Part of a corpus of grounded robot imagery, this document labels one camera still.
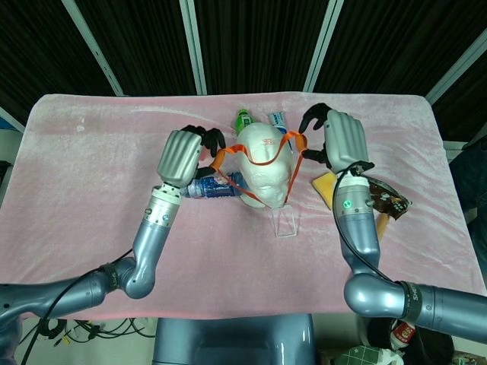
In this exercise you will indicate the white double frame post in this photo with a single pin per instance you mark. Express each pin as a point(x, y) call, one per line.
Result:
point(194, 45)

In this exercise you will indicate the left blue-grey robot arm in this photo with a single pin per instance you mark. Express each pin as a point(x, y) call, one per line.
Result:
point(148, 243)

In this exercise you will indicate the white foam mannequin head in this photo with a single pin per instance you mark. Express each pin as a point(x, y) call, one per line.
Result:
point(262, 167)

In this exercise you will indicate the yellow green sponge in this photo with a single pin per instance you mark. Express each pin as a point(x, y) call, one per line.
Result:
point(323, 186)

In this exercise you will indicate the clear badge holder metal frame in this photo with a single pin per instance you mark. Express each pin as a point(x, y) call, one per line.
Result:
point(284, 224)

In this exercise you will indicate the green patterned bag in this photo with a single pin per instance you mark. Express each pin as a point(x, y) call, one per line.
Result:
point(361, 355)

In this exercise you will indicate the white slanted frame post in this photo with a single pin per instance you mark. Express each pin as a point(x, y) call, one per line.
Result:
point(95, 45)

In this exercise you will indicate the green plastic bottle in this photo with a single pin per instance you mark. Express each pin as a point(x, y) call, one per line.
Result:
point(243, 121)

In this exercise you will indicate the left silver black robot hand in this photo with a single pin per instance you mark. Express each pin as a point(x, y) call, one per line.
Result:
point(179, 156)

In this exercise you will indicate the orange stick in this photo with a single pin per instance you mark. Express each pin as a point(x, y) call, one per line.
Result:
point(383, 226)

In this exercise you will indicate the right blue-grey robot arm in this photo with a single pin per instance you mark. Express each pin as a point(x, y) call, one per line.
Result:
point(357, 235)

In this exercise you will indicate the pink plush table cloth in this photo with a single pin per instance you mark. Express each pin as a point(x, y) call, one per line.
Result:
point(228, 266)

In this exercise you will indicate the blue-grey robot torso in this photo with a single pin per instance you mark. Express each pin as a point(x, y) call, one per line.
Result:
point(236, 342)

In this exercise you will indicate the white blue toothpaste tube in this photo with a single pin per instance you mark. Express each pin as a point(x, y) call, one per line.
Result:
point(277, 119)

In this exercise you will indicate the blue Pepsi plastic bottle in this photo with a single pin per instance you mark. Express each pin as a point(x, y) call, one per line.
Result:
point(209, 186)

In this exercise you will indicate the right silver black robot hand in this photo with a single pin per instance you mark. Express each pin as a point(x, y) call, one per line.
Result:
point(348, 140)

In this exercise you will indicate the black pleated curtain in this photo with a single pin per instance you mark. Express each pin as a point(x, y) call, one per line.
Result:
point(258, 38)

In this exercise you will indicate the red label white bottle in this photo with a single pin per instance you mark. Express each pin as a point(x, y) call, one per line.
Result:
point(403, 334)

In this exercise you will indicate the brown snack packet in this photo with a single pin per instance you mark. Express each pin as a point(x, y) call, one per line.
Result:
point(388, 197)

